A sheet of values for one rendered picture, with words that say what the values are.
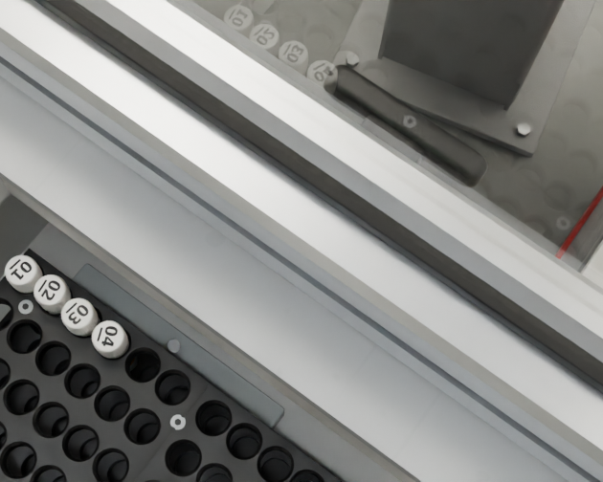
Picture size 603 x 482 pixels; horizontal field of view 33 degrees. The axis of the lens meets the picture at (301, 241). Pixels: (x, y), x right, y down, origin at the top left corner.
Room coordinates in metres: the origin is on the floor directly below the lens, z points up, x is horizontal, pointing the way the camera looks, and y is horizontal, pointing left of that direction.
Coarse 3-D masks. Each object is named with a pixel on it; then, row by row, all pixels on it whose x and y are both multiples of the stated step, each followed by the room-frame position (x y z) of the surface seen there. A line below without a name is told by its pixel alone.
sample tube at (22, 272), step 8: (16, 256) 0.11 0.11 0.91; (24, 256) 0.11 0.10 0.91; (8, 264) 0.10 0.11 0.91; (16, 264) 0.11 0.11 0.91; (24, 264) 0.11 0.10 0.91; (32, 264) 0.11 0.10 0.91; (8, 272) 0.10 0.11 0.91; (16, 272) 0.10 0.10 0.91; (24, 272) 0.10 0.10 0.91; (32, 272) 0.10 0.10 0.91; (40, 272) 0.10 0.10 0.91; (8, 280) 0.10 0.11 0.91; (16, 280) 0.10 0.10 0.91; (24, 280) 0.10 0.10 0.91; (32, 280) 0.10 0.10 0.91; (16, 288) 0.10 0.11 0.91; (24, 288) 0.10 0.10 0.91; (32, 288) 0.10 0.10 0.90
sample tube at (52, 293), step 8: (40, 280) 0.10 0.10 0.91; (48, 280) 0.10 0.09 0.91; (56, 280) 0.10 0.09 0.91; (40, 288) 0.10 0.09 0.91; (48, 288) 0.10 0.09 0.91; (56, 288) 0.10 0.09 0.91; (64, 288) 0.10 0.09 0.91; (40, 296) 0.09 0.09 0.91; (48, 296) 0.09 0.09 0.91; (56, 296) 0.09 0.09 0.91; (64, 296) 0.09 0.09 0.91; (40, 304) 0.09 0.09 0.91; (48, 304) 0.09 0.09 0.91; (56, 304) 0.09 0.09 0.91; (64, 304) 0.09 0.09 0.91; (56, 312) 0.09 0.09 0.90
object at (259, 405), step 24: (96, 288) 0.12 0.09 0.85; (120, 288) 0.12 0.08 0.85; (120, 312) 0.11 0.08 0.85; (144, 312) 0.11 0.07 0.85; (168, 336) 0.10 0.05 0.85; (192, 360) 0.09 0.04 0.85; (216, 360) 0.09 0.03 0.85; (216, 384) 0.08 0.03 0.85; (240, 384) 0.08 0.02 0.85; (264, 408) 0.07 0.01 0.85
